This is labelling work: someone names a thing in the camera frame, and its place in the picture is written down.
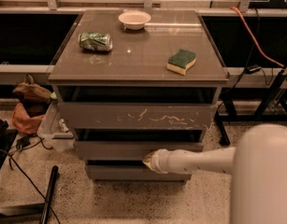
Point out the padded gripper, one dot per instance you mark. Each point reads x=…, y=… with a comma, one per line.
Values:
x=158, y=161

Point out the grey drawer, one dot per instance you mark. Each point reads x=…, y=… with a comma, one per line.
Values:
x=126, y=150
x=136, y=116
x=127, y=173

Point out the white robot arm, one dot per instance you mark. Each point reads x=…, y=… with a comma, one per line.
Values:
x=257, y=164

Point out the grey bottom drawer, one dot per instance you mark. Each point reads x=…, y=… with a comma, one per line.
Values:
x=127, y=173

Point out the grey drawer cabinet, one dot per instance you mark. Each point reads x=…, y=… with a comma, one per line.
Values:
x=134, y=72

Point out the grey top drawer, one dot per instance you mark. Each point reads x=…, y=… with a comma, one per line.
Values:
x=136, y=116

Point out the green yellow sponge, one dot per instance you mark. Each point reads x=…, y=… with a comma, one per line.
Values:
x=181, y=61

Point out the clear plastic container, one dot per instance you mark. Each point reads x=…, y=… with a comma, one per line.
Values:
x=53, y=130

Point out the orange cloth bag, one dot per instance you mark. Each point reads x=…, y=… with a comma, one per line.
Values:
x=23, y=122

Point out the black power adapter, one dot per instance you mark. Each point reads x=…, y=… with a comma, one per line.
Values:
x=252, y=69

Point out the black metal stand leg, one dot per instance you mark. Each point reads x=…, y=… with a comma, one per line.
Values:
x=41, y=211

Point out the crushed green soda can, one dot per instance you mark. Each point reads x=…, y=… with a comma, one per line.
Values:
x=95, y=41

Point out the white bowl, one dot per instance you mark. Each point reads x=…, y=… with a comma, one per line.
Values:
x=134, y=20

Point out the brown cloth bag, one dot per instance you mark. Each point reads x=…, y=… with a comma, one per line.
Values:
x=30, y=92

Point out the black bin at left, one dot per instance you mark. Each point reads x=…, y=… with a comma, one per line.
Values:
x=7, y=137

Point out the black table frame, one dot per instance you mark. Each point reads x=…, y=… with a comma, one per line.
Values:
x=272, y=107

